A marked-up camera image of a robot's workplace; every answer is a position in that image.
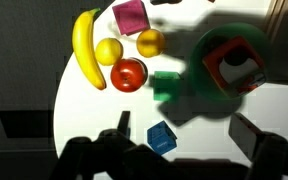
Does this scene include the red tomato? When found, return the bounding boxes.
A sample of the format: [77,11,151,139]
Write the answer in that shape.
[110,57,149,93]

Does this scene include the green bowl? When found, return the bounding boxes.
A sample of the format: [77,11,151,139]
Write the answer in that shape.
[188,22,272,103]

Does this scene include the yellow orange citrus fruit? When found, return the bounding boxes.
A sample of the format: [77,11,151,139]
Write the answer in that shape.
[136,28,167,59]

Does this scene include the blue block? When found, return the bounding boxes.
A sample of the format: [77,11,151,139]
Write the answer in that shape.
[146,120,178,157]

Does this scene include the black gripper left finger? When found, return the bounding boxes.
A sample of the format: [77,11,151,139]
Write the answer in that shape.
[116,110,132,139]

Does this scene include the red hollow cube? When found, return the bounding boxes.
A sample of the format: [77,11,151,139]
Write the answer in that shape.
[202,35,267,99]

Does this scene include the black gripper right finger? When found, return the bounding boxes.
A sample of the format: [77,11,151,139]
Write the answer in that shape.
[228,112,272,164]

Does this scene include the dark green block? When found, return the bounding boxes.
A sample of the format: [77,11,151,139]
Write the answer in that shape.
[152,70,182,102]

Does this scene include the magenta block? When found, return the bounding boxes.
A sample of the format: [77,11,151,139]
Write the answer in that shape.
[111,0,151,37]

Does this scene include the yellow lemon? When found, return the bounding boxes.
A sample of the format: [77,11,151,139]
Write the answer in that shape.
[94,37,124,67]

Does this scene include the yellow banana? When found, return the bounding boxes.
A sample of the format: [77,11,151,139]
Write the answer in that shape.
[71,7,108,91]

